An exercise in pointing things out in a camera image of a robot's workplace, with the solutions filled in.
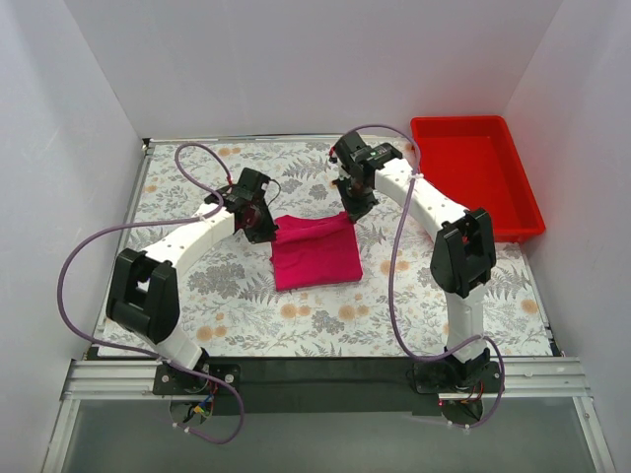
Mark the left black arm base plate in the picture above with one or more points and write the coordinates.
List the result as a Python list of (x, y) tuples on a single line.
[(197, 379)]

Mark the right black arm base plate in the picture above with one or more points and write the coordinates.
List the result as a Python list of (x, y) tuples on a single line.
[(439, 378)]

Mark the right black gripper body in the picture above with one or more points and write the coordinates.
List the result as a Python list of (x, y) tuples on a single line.
[(358, 203)]

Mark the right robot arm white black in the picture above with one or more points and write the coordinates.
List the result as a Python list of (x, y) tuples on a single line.
[(463, 257)]

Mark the red plastic bin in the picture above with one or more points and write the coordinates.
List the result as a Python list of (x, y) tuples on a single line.
[(474, 161)]

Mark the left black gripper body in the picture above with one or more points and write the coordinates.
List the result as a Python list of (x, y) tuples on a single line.
[(261, 230)]

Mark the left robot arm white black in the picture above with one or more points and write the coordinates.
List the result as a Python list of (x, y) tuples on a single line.
[(144, 298)]

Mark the magenta t shirt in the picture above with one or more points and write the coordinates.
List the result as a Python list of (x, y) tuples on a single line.
[(315, 252)]

